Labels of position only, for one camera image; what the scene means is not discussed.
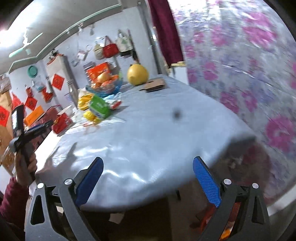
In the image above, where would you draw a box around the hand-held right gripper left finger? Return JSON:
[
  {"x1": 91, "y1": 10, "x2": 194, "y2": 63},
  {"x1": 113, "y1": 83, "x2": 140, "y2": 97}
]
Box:
[{"x1": 24, "y1": 157, "x2": 104, "y2": 241}]

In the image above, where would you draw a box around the yellow red mango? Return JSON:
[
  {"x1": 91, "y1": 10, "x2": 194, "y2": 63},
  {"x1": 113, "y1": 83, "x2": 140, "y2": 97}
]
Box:
[{"x1": 97, "y1": 72, "x2": 111, "y2": 83}]

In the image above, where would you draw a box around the teal plate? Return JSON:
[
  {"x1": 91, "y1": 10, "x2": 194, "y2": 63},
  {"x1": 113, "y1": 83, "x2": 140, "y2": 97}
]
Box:
[{"x1": 27, "y1": 65, "x2": 38, "y2": 78}]

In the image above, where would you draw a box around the red handbag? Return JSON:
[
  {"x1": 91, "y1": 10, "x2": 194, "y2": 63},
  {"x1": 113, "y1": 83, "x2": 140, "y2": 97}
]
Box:
[{"x1": 102, "y1": 36, "x2": 119, "y2": 58}]

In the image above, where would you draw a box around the pink floral sheet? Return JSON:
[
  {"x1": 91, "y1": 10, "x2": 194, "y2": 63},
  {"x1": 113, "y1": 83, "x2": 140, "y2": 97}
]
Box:
[{"x1": 168, "y1": 0, "x2": 296, "y2": 209}]

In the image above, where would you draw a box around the white refrigerator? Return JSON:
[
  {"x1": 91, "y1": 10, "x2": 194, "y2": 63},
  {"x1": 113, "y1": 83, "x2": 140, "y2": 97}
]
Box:
[{"x1": 46, "y1": 54, "x2": 79, "y2": 114}]

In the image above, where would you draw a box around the flat orange box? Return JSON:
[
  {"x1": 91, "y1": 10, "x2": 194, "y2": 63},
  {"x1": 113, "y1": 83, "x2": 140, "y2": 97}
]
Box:
[{"x1": 24, "y1": 105, "x2": 44, "y2": 126}]

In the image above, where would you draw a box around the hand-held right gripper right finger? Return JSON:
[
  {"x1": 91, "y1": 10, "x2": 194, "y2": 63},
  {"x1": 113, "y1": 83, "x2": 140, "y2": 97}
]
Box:
[{"x1": 193, "y1": 156, "x2": 271, "y2": 241}]

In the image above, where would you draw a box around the maroon curtain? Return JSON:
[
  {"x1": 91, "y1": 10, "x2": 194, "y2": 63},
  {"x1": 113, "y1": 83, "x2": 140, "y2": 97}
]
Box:
[{"x1": 147, "y1": 0, "x2": 184, "y2": 66}]

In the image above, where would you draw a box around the red white carton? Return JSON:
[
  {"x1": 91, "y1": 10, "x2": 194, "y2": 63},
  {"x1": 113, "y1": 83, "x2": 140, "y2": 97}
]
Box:
[{"x1": 107, "y1": 100, "x2": 122, "y2": 110}]

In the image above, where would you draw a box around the green tissue pack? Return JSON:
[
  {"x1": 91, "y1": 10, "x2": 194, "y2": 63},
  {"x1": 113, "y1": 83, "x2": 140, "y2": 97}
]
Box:
[{"x1": 89, "y1": 95, "x2": 111, "y2": 120}]

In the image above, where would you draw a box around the person's left hand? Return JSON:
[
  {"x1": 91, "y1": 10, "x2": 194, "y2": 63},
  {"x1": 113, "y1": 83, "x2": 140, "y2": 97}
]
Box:
[{"x1": 14, "y1": 152, "x2": 38, "y2": 186}]

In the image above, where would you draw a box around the panda sticker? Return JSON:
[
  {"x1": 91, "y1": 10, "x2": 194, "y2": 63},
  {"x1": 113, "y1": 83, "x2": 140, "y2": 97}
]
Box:
[{"x1": 47, "y1": 52, "x2": 63, "y2": 64}]

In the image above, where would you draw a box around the orange red gift box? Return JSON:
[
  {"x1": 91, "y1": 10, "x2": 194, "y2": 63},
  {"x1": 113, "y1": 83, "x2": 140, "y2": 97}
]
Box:
[{"x1": 87, "y1": 63, "x2": 111, "y2": 80}]

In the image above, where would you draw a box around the row of red wall papers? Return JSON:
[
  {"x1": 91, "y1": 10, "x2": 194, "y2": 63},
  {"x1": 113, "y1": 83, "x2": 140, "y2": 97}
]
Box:
[{"x1": 0, "y1": 86, "x2": 55, "y2": 128}]

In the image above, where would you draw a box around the yellow plastic bag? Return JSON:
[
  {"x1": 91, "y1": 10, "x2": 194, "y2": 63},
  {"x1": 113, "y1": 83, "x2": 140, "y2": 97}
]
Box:
[{"x1": 77, "y1": 90, "x2": 95, "y2": 110}]

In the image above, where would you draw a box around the white tote bag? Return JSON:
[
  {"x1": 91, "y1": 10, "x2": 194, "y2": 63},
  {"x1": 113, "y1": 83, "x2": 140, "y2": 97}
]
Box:
[{"x1": 116, "y1": 29, "x2": 134, "y2": 52}]

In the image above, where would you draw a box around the light blue tablecloth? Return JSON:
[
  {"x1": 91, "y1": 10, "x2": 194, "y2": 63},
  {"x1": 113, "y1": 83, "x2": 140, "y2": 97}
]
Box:
[{"x1": 35, "y1": 74, "x2": 257, "y2": 212}]

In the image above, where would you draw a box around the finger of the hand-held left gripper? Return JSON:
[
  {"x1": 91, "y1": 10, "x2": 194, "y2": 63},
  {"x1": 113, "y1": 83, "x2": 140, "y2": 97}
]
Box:
[{"x1": 24, "y1": 122, "x2": 54, "y2": 139}]

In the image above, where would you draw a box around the yellow pomelo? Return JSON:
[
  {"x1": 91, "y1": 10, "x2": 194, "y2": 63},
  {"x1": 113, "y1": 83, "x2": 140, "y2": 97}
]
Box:
[{"x1": 127, "y1": 64, "x2": 149, "y2": 86}]

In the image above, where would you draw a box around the blue glass fruit bowl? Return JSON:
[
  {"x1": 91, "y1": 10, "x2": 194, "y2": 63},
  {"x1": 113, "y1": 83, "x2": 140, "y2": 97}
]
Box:
[{"x1": 85, "y1": 77, "x2": 123, "y2": 98}]

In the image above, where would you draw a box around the beige handbag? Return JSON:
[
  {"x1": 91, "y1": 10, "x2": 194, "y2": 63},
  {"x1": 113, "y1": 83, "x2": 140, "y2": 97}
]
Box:
[{"x1": 93, "y1": 40, "x2": 104, "y2": 60}]

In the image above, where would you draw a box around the person's left forearm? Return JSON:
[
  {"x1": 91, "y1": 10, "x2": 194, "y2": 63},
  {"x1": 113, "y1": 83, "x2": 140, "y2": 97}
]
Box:
[{"x1": 0, "y1": 177, "x2": 29, "y2": 232}]

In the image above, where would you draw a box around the red diamond paper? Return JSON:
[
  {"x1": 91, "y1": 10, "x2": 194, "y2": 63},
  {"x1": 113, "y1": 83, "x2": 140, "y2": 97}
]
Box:
[{"x1": 51, "y1": 74, "x2": 65, "y2": 91}]

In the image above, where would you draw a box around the phone in brown case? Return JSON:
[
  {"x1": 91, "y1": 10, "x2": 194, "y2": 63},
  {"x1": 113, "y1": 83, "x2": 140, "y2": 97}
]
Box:
[{"x1": 138, "y1": 78, "x2": 167, "y2": 93}]

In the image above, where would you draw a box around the small yellow packet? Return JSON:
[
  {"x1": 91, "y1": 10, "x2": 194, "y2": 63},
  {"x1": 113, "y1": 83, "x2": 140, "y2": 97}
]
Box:
[{"x1": 83, "y1": 110, "x2": 102, "y2": 124}]

